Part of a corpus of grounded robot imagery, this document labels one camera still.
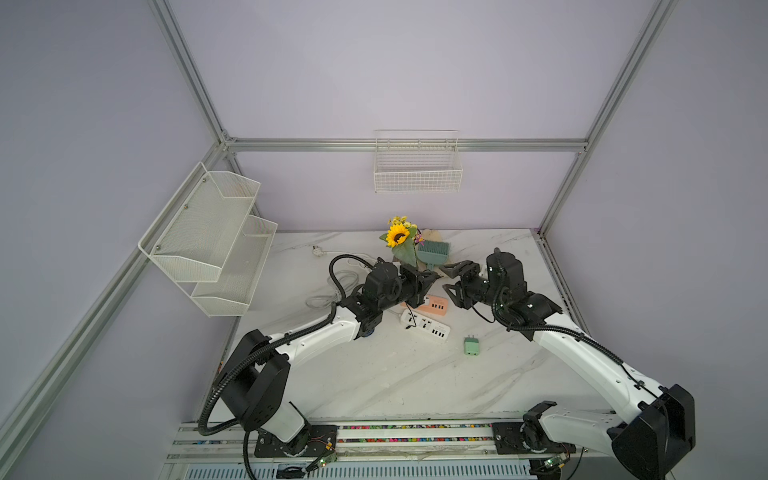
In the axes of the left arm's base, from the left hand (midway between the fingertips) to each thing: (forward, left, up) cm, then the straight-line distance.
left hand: (439, 273), depth 76 cm
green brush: (+28, -3, -24) cm, 37 cm away
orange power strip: (+4, -2, -22) cm, 23 cm away
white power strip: (-3, +2, -23) cm, 23 cm away
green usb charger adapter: (-9, -12, -24) cm, 29 cm away
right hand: (0, 0, -1) cm, 1 cm away
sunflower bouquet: (+14, +9, -1) cm, 17 cm away
